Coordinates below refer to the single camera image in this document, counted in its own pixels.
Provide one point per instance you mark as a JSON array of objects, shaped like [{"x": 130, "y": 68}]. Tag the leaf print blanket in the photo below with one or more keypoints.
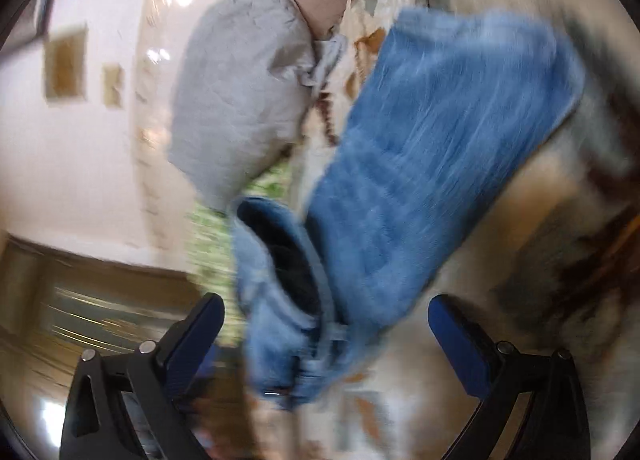
[{"x": 500, "y": 365}]

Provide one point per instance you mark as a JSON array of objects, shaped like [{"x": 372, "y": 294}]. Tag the green patterned quilt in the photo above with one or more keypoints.
[{"x": 210, "y": 235}]

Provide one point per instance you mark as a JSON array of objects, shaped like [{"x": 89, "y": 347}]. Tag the beige wall switch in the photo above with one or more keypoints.
[
  {"x": 112, "y": 85},
  {"x": 65, "y": 63}
]

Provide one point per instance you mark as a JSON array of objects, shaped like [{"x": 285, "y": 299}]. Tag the grey quilted pillow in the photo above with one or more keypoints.
[{"x": 235, "y": 89}]

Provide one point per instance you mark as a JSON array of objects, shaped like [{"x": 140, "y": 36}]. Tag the blue denim pants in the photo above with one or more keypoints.
[{"x": 425, "y": 139}]

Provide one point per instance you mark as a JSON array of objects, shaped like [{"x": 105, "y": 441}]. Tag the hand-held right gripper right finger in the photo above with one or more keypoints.
[{"x": 452, "y": 335}]

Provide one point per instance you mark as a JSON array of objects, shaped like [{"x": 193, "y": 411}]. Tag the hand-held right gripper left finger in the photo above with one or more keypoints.
[{"x": 200, "y": 332}]

